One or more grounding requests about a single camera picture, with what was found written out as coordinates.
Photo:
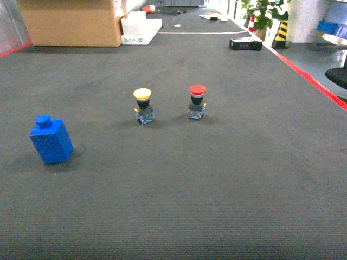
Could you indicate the steel shelf with blue bins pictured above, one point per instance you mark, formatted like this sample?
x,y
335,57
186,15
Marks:
x,y
330,32

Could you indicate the yellow black striped bollard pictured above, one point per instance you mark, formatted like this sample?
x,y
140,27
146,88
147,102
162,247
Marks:
x,y
279,41

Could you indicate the black small box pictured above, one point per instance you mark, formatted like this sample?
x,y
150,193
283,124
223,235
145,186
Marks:
x,y
245,43

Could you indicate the large cardboard box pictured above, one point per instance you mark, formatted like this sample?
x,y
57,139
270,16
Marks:
x,y
71,23

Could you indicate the red white traffic cone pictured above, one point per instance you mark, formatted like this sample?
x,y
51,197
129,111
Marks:
x,y
251,24

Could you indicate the yellow push button switch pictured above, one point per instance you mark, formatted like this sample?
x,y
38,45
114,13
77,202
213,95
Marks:
x,y
144,112

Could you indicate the white flat box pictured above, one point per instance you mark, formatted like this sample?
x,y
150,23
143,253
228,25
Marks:
x,y
137,30

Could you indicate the red push button switch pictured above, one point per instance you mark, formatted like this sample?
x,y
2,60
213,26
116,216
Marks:
x,y
196,106

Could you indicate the blue block part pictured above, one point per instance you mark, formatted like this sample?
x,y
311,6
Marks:
x,y
51,140

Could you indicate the potted green plant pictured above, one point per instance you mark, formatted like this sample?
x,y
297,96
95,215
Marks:
x,y
264,13

